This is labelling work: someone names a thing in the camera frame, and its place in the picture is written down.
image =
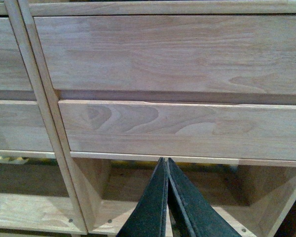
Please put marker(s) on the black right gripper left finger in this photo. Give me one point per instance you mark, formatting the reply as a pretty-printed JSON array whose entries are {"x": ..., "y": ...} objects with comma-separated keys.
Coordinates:
[{"x": 149, "y": 216}]

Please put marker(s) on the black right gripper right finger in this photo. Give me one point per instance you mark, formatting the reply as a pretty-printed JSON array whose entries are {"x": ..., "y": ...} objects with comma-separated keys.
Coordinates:
[{"x": 193, "y": 214}]

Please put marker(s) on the left wooden shelf unit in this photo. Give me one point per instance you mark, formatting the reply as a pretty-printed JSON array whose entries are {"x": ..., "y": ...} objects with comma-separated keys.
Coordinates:
[{"x": 37, "y": 195}]

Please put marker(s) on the wooden shelf unit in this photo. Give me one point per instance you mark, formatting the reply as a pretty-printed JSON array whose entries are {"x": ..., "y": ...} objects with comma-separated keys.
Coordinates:
[
  {"x": 37, "y": 195},
  {"x": 254, "y": 201}
]

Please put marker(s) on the right wooden shelf unit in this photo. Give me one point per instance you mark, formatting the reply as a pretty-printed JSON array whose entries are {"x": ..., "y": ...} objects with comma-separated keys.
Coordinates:
[{"x": 254, "y": 201}]

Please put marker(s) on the lower right wooden drawer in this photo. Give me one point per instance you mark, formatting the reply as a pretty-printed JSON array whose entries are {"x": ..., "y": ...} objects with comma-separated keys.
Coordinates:
[{"x": 189, "y": 130}]

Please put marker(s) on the wooden drawer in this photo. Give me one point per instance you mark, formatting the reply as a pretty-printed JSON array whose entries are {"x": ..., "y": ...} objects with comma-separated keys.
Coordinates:
[
  {"x": 189, "y": 130},
  {"x": 207, "y": 53},
  {"x": 13, "y": 74},
  {"x": 22, "y": 127}
]

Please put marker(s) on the lower left wooden drawer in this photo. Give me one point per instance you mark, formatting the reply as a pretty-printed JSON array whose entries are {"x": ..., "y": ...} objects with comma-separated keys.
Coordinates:
[{"x": 22, "y": 127}]

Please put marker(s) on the upper right wooden drawer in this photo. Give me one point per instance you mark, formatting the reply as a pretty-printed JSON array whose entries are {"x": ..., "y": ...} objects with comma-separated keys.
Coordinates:
[{"x": 207, "y": 53}]

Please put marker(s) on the upper left wooden drawer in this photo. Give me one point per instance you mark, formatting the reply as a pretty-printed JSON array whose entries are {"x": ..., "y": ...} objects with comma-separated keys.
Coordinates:
[{"x": 13, "y": 74}]

